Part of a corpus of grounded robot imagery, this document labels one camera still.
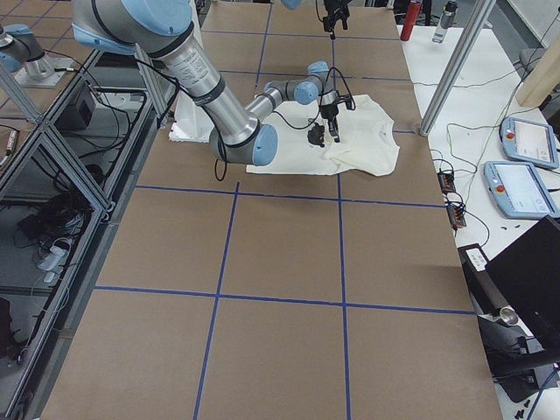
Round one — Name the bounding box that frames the aluminium frame post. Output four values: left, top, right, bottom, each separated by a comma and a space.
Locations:
419, 0, 496, 137

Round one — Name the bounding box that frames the upper red circuit board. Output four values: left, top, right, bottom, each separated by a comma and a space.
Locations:
437, 171, 457, 193

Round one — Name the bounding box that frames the aluminium frame cabinet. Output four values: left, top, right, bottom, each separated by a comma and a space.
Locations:
1, 41, 173, 419

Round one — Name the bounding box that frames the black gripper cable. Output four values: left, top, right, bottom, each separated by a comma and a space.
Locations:
213, 65, 355, 181

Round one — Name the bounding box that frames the white pedestal column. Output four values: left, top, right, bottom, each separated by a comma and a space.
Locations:
169, 91, 214, 144

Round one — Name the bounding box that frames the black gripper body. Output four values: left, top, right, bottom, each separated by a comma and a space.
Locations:
324, 0, 350, 25
318, 90, 339, 123

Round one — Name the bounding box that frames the far blue teach pendant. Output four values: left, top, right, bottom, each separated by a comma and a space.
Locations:
500, 116, 559, 170

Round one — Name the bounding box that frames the cream long-sleeve cat shirt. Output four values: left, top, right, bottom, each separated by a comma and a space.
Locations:
246, 94, 399, 176

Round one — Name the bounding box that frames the clear grey-capped bottle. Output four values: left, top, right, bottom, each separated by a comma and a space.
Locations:
432, 0, 459, 44

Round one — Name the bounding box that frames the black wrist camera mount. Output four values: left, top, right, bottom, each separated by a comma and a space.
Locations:
337, 94, 355, 110

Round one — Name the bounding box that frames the white power strip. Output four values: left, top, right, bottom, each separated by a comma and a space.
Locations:
37, 237, 73, 284

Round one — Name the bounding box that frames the blue teach pendant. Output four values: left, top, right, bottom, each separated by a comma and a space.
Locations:
500, 116, 559, 170
483, 161, 559, 220

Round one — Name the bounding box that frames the black box under table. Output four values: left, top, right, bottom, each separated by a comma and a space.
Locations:
68, 85, 95, 130

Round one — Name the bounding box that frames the red circuit board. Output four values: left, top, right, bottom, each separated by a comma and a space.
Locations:
437, 171, 457, 193
446, 204, 466, 231

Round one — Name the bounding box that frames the wooden beam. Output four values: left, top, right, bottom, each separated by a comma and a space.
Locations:
515, 0, 560, 109

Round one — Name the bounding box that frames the red water bottle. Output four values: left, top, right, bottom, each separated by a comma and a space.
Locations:
400, 0, 422, 41

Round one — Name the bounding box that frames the near blue teach pendant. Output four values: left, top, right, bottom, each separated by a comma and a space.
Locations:
483, 161, 559, 220

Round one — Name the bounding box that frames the lower red circuit board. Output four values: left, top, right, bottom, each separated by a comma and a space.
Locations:
446, 204, 466, 231

